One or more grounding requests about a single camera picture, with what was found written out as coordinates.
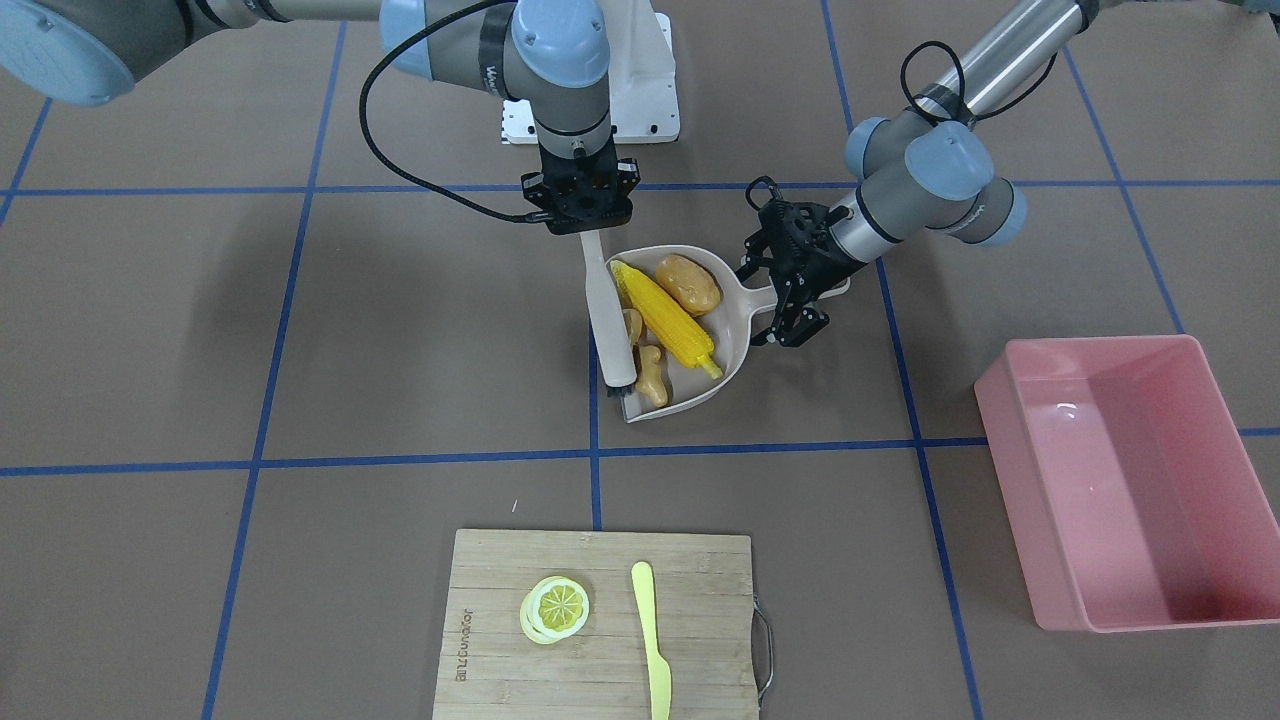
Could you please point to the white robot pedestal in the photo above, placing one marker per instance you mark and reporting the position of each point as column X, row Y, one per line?
column 644, row 100

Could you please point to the tan toy ginger root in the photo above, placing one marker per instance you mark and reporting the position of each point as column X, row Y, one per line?
column 649, row 360

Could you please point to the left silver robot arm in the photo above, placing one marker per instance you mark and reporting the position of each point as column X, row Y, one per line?
column 924, row 170

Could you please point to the beige hand brush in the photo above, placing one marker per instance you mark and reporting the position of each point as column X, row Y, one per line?
column 611, row 340

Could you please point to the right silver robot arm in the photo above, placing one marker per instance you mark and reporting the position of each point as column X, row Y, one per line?
column 554, row 55

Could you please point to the yellow lemon slices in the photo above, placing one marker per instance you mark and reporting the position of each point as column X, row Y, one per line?
column 555, row 609

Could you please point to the pink plastic bin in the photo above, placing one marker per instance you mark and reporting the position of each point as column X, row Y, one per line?
column 1130, row 496

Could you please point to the yellow toy corn cob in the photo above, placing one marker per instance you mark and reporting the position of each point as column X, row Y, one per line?
column 676, row 330

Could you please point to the wooden cutting board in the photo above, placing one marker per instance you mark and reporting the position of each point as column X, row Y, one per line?
column 704, row 616

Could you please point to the brown toy potato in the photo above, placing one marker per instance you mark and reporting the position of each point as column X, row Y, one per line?
column 689, row 284

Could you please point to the yellow plastic knife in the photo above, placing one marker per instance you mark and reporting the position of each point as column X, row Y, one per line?
column 660, row 677

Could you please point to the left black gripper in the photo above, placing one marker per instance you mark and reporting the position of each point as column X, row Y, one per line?
column 818, row 262

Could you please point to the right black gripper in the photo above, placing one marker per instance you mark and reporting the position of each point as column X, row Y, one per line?
column 627, row 172

